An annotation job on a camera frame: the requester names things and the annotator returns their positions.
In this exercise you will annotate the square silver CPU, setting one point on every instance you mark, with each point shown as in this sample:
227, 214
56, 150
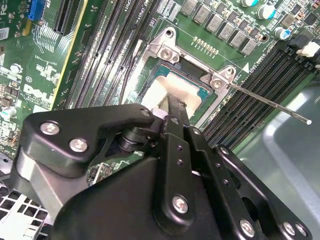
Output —
180, 82

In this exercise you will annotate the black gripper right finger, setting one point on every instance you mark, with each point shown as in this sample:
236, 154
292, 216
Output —
217, 170

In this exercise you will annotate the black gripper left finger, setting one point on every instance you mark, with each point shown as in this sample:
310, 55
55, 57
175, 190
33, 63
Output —
75, 125

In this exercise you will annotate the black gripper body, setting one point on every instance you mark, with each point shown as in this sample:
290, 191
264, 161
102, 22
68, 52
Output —
112, 212

